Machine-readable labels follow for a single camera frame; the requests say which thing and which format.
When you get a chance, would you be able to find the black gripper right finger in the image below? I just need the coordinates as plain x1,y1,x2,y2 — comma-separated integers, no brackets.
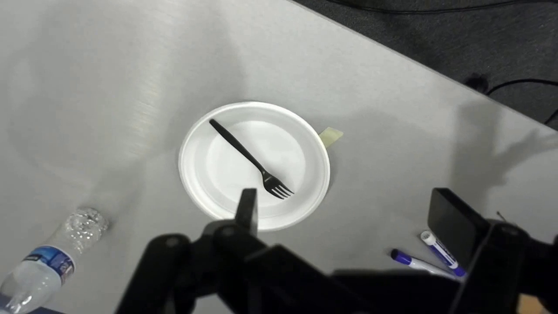
427,188,488,270

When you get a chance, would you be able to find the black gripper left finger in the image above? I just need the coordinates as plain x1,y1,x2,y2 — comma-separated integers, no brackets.
233,188,257,233

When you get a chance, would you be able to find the black plastic fork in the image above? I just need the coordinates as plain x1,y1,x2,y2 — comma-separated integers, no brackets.
209,118,292,198

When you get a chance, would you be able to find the white blue marker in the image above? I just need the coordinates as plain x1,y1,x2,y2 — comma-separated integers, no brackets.
418,230,467,277

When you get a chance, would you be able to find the blue cap marker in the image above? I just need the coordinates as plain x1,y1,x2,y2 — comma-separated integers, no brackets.
388,249,456,278

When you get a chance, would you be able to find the white paper plate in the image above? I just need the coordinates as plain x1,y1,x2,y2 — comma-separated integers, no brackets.
177,101,331,230

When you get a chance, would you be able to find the yellowish tape piece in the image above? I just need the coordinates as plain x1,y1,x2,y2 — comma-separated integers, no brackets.
318,127,343,146

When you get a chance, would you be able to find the clear plastic water bottle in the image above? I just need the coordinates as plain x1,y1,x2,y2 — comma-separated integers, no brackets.
0,207,109,314

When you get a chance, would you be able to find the black floor cable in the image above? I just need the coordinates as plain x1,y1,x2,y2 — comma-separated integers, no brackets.
463,74,558,127

